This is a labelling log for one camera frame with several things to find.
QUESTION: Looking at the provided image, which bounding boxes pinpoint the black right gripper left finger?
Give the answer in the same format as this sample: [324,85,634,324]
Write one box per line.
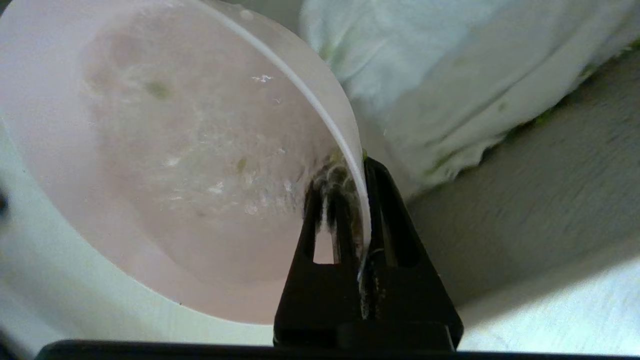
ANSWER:
[273,175,363,349]

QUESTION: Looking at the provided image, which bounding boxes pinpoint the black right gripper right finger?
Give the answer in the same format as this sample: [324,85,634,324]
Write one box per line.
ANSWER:
[361,157,465,351]

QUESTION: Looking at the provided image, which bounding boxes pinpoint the green vegetable scrap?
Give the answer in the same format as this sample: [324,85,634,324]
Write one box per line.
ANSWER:
[320,149,369,198]

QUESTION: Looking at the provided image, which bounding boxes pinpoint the pink bowl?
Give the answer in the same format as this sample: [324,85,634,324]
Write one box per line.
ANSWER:
[0,0,373,326]

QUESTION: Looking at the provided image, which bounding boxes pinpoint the stainless steel sink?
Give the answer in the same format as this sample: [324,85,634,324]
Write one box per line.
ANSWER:
[220,0,640,311]

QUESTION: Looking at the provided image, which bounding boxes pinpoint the white crumpled cloth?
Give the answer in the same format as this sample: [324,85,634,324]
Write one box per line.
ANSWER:
[299,0,640,201]

